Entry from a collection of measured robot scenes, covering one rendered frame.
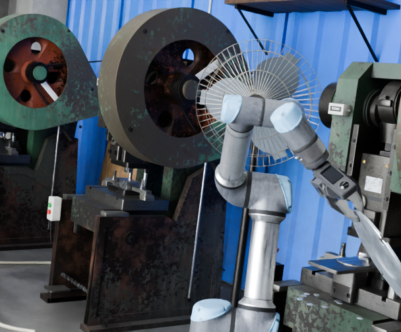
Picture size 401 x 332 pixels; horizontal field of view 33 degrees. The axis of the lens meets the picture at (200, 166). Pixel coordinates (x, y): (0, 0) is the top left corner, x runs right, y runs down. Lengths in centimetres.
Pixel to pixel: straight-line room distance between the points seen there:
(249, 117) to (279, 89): 135
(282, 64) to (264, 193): 112
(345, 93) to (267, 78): 63
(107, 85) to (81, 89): 183
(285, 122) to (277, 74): 143
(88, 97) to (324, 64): 185
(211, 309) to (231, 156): 47
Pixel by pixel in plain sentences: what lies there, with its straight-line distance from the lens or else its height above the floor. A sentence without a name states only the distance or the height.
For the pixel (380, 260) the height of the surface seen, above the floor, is 92.
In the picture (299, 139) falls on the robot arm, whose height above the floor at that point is 122.
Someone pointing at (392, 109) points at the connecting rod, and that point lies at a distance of 247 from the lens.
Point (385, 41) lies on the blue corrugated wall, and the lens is 405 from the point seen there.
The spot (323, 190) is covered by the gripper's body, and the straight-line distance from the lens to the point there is 177.
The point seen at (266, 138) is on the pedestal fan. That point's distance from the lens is 314.
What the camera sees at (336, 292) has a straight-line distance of 250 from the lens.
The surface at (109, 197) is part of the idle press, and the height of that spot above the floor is 68.
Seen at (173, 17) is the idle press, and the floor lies 167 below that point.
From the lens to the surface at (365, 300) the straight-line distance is 246.
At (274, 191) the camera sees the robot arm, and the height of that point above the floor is 104.
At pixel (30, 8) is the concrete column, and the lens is 710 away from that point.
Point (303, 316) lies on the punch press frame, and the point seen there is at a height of 56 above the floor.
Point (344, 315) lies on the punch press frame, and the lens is 241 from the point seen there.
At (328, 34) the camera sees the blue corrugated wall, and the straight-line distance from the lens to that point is 433.
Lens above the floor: 129
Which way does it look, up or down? 6 degrees down
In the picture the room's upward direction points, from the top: 7 degrees clockwise
